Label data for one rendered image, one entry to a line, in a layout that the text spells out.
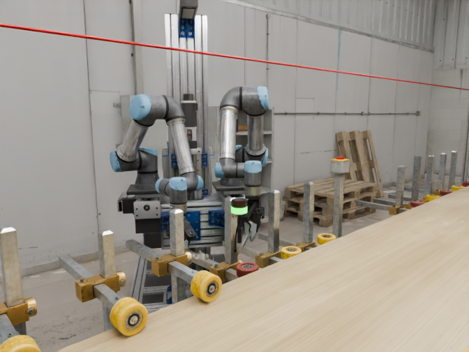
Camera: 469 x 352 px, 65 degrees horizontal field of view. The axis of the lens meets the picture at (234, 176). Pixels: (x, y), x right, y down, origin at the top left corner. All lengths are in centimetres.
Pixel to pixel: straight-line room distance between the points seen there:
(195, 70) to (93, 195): 209
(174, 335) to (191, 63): 167
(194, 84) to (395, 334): 173
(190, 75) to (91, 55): 182
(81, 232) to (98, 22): 205
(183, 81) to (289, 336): 167
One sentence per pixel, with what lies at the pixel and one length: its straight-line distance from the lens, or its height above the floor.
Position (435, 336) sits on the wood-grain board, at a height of 90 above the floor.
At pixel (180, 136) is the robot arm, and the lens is 180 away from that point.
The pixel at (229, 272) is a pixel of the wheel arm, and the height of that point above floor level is 86.
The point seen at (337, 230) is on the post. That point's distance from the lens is 205.
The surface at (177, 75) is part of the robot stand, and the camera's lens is 231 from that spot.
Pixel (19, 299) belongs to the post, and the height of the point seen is 98.
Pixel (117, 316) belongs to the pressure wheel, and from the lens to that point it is 101.
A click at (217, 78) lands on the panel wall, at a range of 468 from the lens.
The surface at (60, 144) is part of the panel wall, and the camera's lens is 384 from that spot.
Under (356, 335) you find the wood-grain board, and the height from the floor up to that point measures 90.
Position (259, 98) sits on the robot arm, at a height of 153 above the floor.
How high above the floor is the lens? 144
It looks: 9 degrees down
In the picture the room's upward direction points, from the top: straight up
